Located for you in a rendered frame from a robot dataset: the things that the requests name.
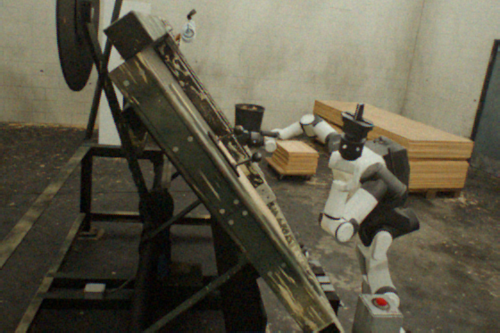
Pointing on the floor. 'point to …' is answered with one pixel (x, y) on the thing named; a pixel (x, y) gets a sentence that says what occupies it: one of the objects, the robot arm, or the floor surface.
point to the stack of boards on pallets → (445, 162)
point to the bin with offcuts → (249, 117)
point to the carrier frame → (236, 295)
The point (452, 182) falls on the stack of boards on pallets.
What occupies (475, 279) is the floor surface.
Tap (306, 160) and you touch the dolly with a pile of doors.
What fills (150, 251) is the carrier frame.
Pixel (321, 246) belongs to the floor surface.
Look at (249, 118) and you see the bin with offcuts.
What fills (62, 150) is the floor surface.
